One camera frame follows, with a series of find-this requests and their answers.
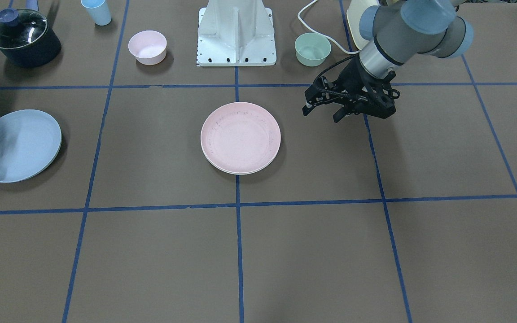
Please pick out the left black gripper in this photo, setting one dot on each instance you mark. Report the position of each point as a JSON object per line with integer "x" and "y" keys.
{"x": 349, "y": 79}

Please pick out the blue plate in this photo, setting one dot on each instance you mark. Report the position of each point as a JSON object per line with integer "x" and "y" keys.
{"x": 30, "y": 141}

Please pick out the pink plate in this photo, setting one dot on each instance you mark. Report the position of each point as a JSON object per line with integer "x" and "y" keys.
{"x": 240, "y": 128}

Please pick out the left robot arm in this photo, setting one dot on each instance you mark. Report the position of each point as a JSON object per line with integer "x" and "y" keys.
{"x": 394, "y": 34}

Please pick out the green bowl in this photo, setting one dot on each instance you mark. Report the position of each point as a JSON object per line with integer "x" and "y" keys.
{"x": 312, "y": 49}

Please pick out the cream toaster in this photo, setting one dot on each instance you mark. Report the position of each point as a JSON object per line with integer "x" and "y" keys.
{"x": 353, "y": 14}

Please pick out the cream plate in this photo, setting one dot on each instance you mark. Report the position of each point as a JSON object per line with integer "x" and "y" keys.
{"x": 240, "y": 164}

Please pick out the dark blue lidded pot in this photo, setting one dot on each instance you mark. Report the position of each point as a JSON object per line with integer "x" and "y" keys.
{"x": 26, "y": 36}

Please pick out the light blue cup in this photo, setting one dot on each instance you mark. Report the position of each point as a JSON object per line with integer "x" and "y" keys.
{"x": 98, "y": 10}

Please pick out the pink bowl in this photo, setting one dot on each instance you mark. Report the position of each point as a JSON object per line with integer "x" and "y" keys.
{"x": 148, "y": 47}

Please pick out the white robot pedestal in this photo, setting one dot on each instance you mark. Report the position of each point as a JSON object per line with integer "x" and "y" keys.
{"x": 236, "y": 33}

